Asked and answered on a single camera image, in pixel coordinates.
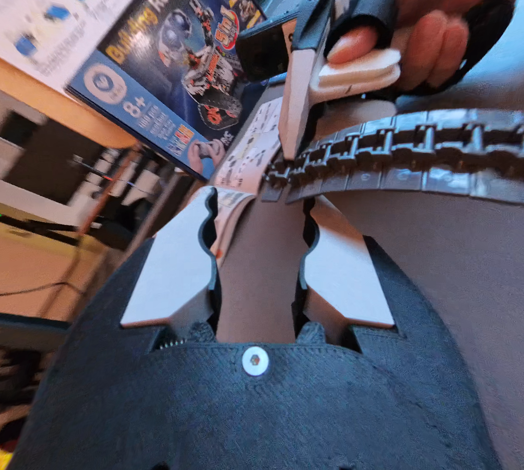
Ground grey desk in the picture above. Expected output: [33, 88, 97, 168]
[217, 69, 524, 470]

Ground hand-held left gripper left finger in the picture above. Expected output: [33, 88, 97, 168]
[120, 186, 222, 333]

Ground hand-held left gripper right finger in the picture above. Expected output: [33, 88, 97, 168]
[295, 196, 396, 331]

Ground wooden chair back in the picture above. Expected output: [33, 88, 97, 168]
[0, 58, 138, 149]

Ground white printed sheet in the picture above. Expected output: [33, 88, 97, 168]
[0, 0, 152, 94]

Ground grey toy track chain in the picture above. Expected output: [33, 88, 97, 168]
[260, 107, 524, 206]

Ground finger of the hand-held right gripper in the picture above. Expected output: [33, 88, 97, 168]
[278, 49, 324, 162]

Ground blue robot kit box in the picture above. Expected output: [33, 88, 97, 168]
[65, 0, 269, 182]

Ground open instruction booklet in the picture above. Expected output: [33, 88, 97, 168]
[213, 97, 285, 270]

